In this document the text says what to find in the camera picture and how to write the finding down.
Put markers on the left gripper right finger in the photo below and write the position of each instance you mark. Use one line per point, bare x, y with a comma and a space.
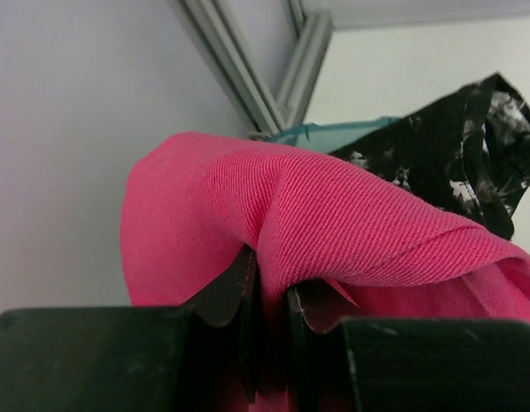
345, 361

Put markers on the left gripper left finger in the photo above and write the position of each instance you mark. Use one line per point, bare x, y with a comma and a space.
195, 357

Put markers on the pink trousers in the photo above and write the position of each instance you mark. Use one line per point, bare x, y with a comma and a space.
194, 202

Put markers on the black white patterned garment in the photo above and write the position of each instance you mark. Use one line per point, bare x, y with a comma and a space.
467, 153

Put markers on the left aluminium frame post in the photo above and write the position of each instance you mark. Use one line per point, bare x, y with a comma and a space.
266, 56

